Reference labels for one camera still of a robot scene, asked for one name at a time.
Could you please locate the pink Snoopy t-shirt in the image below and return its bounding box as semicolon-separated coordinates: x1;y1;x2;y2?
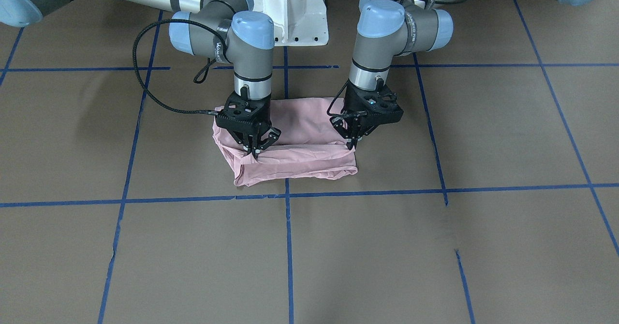
212;97;358;187

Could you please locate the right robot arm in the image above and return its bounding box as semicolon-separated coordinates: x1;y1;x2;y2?
1;0;281;157

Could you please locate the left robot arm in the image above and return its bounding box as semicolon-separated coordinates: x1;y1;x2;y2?
327;0;592;149

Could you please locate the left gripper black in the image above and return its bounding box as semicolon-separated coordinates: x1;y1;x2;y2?
330;83;404;150

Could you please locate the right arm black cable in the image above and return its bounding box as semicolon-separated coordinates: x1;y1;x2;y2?
133;18;233;116

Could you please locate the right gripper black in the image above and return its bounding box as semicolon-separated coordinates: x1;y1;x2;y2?
215;92;281;158

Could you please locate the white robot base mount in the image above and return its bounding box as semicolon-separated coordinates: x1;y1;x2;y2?
253;0;329;46

